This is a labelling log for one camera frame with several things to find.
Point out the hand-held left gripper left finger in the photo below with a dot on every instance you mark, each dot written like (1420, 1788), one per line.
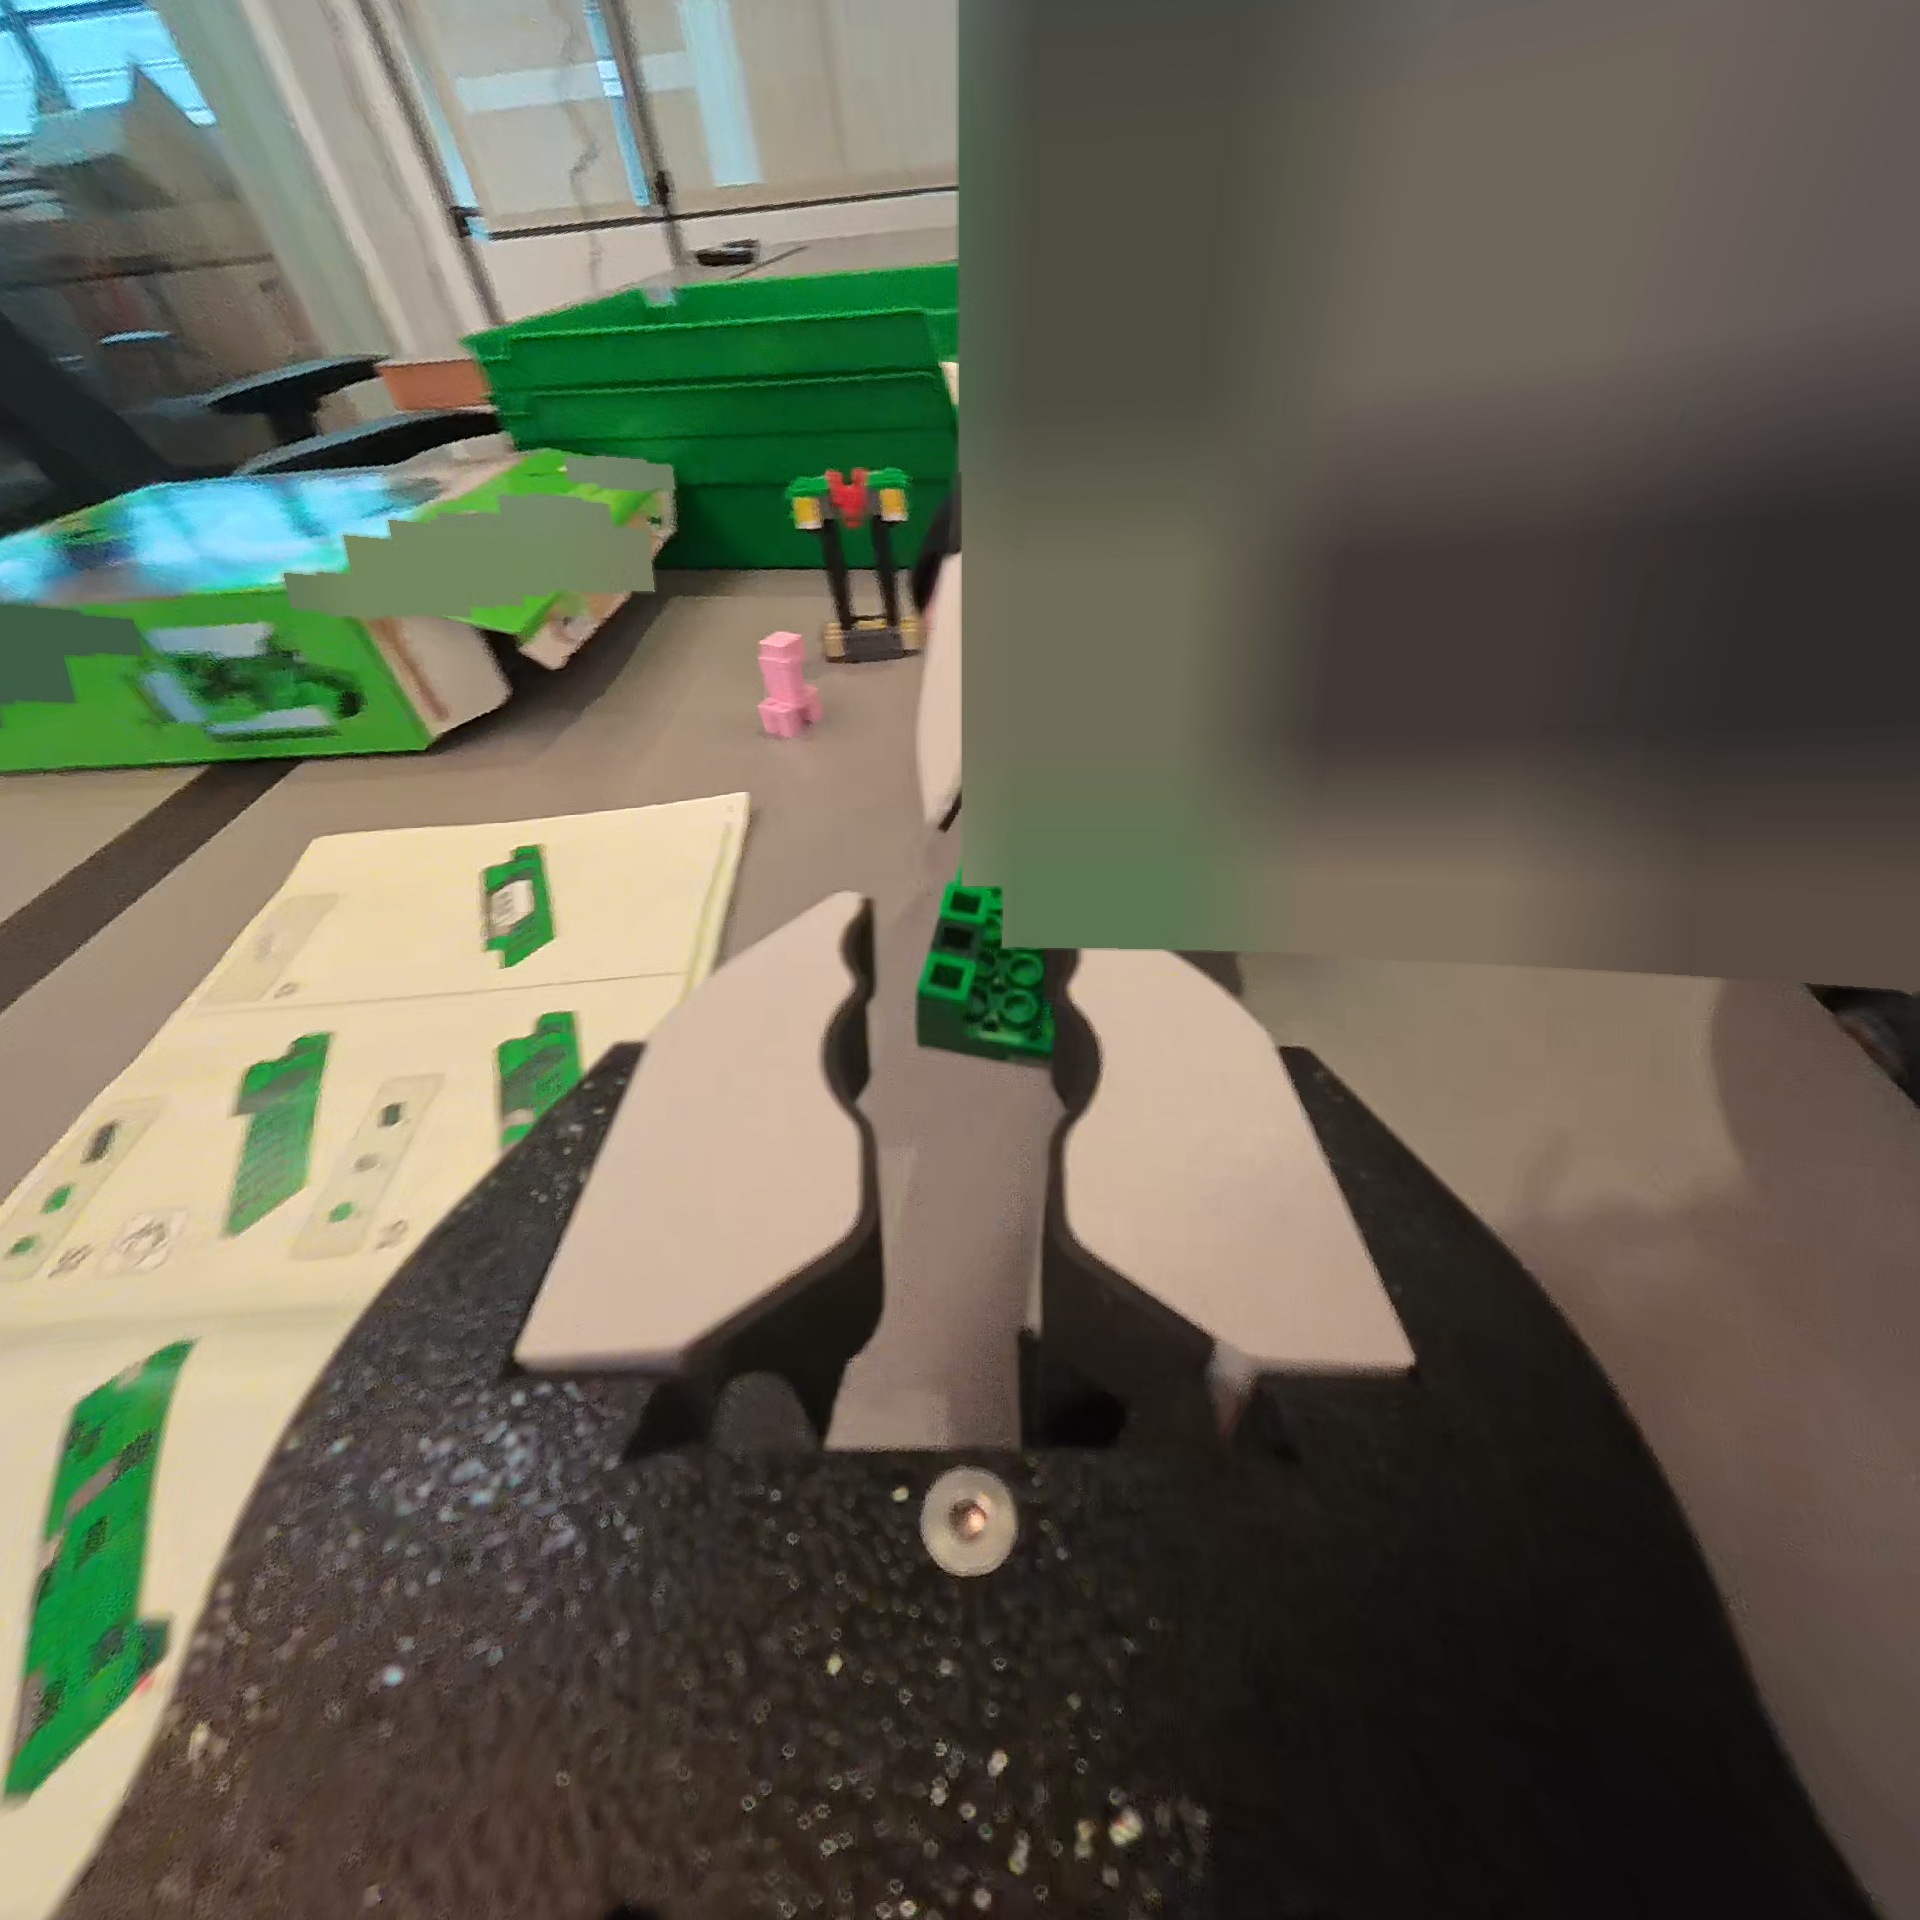
(719, 1170)

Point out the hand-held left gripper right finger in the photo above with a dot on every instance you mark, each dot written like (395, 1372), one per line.
(1216, 1188)

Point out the green brick plate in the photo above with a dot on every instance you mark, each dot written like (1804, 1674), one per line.
(973, 997)

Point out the grey desk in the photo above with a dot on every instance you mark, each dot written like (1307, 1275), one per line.
(840, 817)

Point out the building instruction booklet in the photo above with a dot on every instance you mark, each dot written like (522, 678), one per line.
(405, 992)

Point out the pink brick pig figure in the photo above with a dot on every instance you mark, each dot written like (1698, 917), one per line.
(784, 689)

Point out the white rounded object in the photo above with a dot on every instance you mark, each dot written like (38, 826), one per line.
(938, 706)

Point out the brick figure with black legs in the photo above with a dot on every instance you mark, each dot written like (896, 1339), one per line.
(867, 579)

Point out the green printed cardboard box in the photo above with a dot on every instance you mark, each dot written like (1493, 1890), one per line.
(227, 660)

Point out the stack of green bins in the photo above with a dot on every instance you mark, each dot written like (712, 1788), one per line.
(719, 407)

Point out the black office chair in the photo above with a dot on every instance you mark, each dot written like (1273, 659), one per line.
(314, 397)

